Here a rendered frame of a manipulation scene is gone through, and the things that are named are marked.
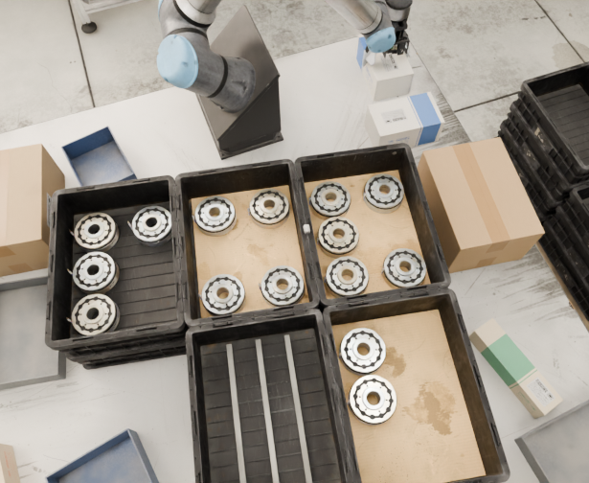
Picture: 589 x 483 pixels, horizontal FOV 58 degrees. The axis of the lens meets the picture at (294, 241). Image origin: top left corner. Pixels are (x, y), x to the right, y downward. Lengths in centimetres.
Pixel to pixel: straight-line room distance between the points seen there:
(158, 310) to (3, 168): 60
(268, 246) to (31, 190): 64
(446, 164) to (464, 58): 157
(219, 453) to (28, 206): 79
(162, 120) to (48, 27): 165
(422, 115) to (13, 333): 128
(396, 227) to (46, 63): 224
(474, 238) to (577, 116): 97
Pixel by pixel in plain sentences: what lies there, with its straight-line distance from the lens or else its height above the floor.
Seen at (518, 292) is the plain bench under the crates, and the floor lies 70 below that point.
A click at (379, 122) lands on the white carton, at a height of 79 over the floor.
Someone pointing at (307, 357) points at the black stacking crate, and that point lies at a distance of 125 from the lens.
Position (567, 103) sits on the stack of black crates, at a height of 49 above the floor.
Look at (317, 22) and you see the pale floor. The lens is 308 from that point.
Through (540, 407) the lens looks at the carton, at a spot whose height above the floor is 76.
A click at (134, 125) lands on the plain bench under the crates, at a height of 70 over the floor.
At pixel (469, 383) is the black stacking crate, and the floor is 89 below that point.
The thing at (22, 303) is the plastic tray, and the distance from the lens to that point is 160.
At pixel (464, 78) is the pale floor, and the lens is 291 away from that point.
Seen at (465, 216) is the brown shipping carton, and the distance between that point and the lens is 141.
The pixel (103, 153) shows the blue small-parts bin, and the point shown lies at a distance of 175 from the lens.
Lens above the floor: 204
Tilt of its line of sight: 64 degrees down
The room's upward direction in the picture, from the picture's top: 1 degrees counter-clockwise
